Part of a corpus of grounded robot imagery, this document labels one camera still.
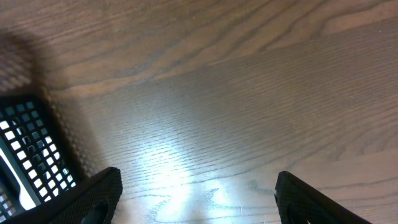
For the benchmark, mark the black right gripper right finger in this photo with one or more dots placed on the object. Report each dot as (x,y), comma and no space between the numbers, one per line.
(300,203)

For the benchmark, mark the dark green plastic basket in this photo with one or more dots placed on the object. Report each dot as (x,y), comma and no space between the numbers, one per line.
(36,164)

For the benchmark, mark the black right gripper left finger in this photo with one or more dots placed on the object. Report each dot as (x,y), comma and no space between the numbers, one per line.
(92,201)

